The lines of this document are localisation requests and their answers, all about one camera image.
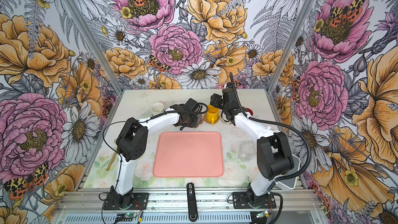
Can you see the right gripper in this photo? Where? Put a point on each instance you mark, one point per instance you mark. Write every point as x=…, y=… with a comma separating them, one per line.
x=216, y=98

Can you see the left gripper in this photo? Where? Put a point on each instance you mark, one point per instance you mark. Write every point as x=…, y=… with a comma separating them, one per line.
x=193, y=124

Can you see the yellow mug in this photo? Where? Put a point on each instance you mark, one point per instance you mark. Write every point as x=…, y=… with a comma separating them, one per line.
x=212, y=111

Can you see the red interior white mug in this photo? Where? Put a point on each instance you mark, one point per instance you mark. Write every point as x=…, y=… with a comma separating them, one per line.
x=249, y=111

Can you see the cork round coaster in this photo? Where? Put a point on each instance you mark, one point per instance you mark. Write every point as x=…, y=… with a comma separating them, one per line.
x=210, y=119

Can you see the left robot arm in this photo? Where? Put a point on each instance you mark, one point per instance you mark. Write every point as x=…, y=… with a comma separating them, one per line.
x=132, y=142

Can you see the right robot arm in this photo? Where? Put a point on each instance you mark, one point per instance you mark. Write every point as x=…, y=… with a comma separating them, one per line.
x=275, y=160

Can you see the paw shaped coaster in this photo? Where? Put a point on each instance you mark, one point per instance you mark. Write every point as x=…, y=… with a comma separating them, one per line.
x=200, y=119

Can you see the clear glass cup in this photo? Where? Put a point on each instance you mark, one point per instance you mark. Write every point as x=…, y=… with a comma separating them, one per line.
x=246, y=151

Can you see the pink tray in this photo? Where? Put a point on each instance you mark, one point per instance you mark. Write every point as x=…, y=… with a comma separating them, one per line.
x=189, y=155

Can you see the wooden mallet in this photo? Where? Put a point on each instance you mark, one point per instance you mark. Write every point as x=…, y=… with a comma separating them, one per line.
x=112, y=160

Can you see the white tissue box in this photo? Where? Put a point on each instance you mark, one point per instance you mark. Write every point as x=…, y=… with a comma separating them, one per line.
x=290, y=184

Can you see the black center bar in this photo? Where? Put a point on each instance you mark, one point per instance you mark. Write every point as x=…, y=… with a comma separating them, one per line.
x=192, y=203

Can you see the green circuit board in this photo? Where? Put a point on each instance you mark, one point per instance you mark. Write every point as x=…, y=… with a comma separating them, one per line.
x=127, y=217

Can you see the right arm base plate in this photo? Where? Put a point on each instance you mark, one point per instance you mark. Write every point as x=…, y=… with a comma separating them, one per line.
x=247, y=200

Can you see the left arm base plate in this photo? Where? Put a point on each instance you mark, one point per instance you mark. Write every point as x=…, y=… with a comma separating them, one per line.
x=134, y=201

